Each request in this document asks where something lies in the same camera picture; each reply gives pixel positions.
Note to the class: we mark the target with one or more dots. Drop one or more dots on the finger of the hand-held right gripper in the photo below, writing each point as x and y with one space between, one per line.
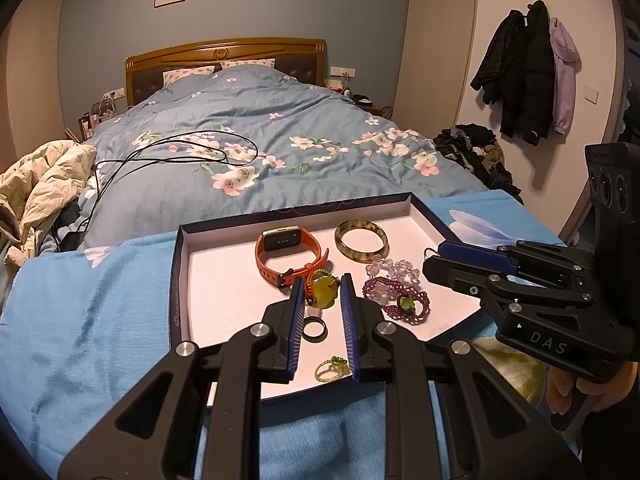
475 255
455 275

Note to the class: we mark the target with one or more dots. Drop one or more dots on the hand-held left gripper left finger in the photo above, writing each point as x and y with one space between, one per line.
299 330

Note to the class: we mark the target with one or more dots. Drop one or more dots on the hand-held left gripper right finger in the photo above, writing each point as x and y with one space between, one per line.
350 330

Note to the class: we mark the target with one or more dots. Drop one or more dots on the yellow-green stone pendant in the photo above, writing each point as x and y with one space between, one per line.
322 292

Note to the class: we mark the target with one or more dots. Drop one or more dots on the navy white-lined jewelry box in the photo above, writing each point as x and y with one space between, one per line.
220 280

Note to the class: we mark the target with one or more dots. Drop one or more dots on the person's right hand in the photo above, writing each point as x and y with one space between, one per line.
560 400

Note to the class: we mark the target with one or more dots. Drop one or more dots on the tortoiseshell bangle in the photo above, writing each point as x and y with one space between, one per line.
361 258

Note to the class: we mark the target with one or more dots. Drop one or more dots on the orange smartwatch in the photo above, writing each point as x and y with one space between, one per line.
280 240

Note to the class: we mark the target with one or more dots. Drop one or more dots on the pile of dark clothes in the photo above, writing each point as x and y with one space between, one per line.
475 155

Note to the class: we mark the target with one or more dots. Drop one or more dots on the long black coat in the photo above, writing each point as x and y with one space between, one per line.
535 85

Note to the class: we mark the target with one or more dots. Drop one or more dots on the bedside clutter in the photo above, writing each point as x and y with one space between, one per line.
97 117
362 100

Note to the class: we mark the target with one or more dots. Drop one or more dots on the short black coat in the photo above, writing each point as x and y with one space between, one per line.
500 60

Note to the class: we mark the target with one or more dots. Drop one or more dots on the bed with floral duvet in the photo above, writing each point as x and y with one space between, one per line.
300 125

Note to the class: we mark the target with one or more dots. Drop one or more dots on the lilac jacket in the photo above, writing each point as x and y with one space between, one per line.
565 70

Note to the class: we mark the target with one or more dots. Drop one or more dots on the beige wardrobe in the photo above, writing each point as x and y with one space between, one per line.
435 50

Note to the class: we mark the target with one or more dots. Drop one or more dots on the dark clothing heap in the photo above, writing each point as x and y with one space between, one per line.
67 225

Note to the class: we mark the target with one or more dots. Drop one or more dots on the floral pillow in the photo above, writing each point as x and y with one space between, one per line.
187 75
247 63

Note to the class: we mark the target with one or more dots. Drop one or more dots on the wooden bed headboard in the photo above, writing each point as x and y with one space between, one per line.
225 52

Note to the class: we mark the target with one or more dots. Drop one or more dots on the beige down jacket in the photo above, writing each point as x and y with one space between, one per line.
45 180

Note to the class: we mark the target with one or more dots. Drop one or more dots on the white wall switch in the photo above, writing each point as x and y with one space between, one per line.
592 95

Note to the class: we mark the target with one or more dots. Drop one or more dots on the white wall outlet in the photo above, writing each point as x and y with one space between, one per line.
113 94
342 72

